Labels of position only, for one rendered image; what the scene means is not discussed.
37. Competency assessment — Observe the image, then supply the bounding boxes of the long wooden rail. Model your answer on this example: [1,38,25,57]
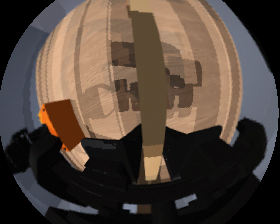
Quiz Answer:
[130,0,167,181]

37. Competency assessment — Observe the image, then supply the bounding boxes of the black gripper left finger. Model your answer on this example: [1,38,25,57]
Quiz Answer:
[81,123,144,183]

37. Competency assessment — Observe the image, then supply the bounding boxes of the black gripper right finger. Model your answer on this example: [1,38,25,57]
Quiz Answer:
[162,126,222,181]

